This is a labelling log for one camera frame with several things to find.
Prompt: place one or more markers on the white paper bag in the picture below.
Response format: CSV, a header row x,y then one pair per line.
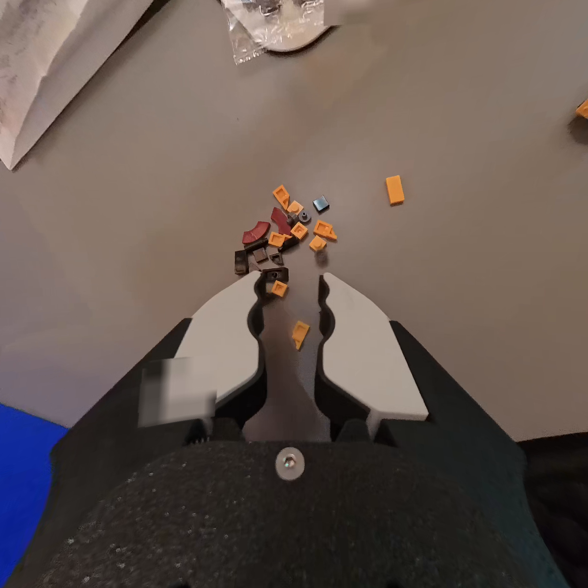
x,y
55,69

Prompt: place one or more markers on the pile of small lego pieces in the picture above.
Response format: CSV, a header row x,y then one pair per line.
x,y
298,229

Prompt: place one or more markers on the blue storage bin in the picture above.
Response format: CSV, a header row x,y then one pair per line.
x,y
23,482

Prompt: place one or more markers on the orange flat lego tile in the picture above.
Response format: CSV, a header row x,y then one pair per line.
x,y
395,189

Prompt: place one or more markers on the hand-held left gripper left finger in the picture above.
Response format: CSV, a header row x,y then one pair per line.
x,y
225,330

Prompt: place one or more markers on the clear bag of black parts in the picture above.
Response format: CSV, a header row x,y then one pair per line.
x,y
266,23

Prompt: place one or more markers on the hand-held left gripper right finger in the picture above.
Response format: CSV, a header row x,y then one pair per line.
x,y
372,358

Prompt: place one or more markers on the orange wedge lego plate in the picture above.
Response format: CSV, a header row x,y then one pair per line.
x,y
301,333

